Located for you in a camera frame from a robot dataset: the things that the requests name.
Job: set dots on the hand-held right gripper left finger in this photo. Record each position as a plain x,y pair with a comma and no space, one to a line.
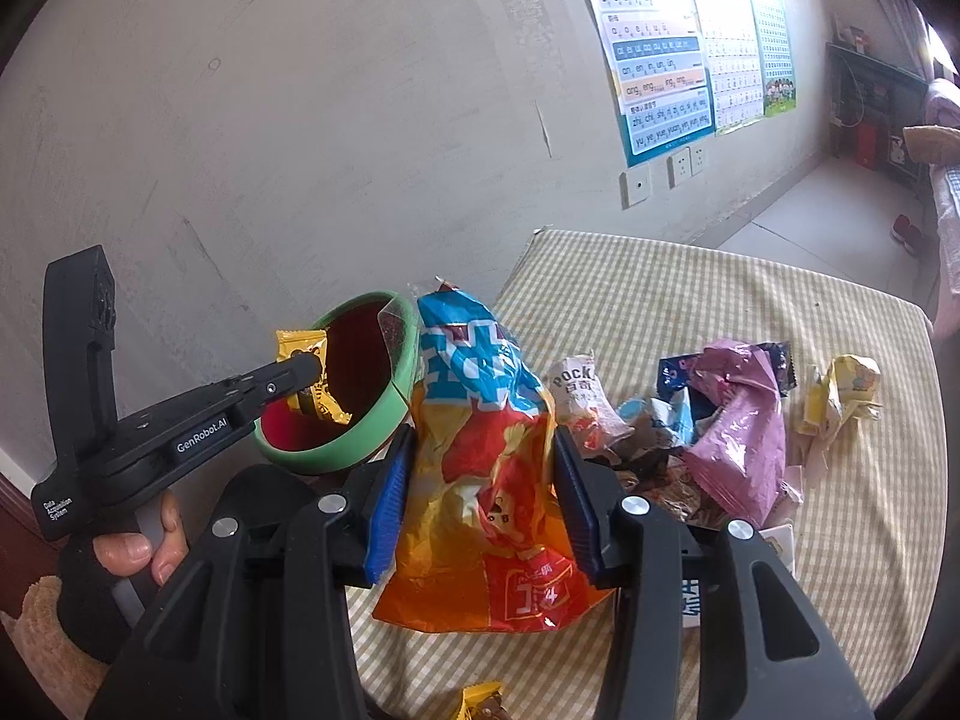
386,510

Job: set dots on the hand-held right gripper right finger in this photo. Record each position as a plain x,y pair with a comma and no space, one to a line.
577,517

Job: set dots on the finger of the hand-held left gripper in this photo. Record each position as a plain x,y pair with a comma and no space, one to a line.
285,382

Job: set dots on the green rimmed red bin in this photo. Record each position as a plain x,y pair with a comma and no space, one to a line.
375,427

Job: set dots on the brown printed paper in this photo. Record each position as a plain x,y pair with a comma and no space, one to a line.
675,491

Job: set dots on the orange and blue snack bag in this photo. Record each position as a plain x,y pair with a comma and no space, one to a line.
465,405

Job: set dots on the blue and white wrapper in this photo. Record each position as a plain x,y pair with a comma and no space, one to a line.
675,414

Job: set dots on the person's left hand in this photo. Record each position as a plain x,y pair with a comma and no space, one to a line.
124,553

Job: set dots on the white snack wrapper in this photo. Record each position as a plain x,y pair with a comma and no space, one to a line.
581,390

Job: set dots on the white milk carton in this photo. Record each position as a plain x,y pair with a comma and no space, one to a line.
690,600

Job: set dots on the dark blue wrapper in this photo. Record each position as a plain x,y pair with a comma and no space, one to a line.
671,371

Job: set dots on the purple snack wrapper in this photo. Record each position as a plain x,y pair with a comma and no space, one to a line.
735,435

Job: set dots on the yellow and brown candy wrapper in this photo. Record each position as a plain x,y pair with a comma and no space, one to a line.
480,697

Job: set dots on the small pink wrapper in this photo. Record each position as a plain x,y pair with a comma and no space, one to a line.
791,487

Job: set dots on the crumpled yellow carton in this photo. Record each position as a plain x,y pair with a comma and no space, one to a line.
847,382

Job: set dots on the red container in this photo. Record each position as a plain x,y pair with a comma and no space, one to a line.
866,146

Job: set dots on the bed with quilted cover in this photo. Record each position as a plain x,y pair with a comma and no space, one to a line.
949,210

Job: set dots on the beige pillow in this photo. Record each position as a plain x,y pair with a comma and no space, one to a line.
930,142

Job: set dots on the dark cabinet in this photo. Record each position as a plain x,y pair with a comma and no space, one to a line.
885,82

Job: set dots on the pink pillow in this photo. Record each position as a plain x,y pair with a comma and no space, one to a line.
945,101

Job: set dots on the white single wall plate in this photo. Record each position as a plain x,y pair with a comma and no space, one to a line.
635,187

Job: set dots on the white wall socket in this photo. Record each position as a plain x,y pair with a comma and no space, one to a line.
679,169
699,159

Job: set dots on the blue alphabet wall poster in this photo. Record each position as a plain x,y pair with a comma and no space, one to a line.
652,52

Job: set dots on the white chart wall poster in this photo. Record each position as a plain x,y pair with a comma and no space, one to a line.
731,52

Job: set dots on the green bordered wall poster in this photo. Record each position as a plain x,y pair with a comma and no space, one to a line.
772,37

